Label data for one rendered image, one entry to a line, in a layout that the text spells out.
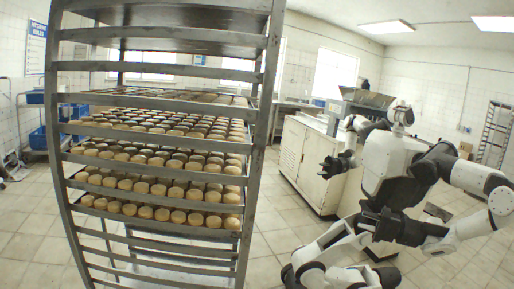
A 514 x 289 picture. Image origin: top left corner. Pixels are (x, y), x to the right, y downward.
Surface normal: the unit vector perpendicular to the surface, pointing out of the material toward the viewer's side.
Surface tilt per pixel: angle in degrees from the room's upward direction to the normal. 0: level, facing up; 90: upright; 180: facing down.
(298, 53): 90
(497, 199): 79
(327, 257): 90
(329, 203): 90
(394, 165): 85
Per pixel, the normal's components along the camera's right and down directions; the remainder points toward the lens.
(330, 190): 0.25, 0.29
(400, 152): -0.64, 0.03
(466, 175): -0.92, -0.24
